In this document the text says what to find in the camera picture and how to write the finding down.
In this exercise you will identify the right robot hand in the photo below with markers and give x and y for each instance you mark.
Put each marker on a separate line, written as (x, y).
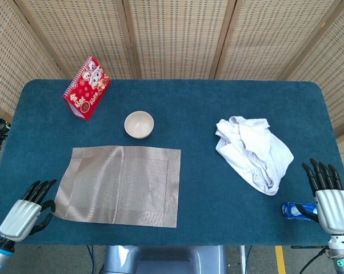
(333, 211)

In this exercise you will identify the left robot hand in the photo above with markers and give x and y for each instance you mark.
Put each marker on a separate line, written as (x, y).
(20, 217)

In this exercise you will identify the brown woven placemat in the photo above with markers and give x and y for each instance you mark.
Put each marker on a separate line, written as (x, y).
(117, 185)

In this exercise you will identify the beige round bowl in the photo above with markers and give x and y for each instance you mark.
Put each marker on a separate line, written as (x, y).
(139, 125)

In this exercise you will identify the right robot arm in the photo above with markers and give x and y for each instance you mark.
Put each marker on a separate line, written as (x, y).
(342, 254)

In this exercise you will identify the blue printed carton box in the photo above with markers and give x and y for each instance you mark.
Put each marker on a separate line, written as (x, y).
(290, 211)

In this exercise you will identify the white crumpled cloth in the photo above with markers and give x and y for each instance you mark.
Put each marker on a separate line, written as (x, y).
(255, 154)

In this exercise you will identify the white table leg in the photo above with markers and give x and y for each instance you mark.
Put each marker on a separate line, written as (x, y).
(242, 259)

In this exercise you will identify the red desk calendar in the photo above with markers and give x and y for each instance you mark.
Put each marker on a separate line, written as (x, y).
(87, 91)

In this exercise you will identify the grey robot torso base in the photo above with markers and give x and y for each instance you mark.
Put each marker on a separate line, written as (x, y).
(166, 259)

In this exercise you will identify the teal table cover cloth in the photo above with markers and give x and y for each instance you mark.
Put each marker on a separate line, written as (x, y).
(195, 100)

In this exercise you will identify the woven wooden folding screen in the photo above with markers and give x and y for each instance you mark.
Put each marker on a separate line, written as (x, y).
(175, 37)

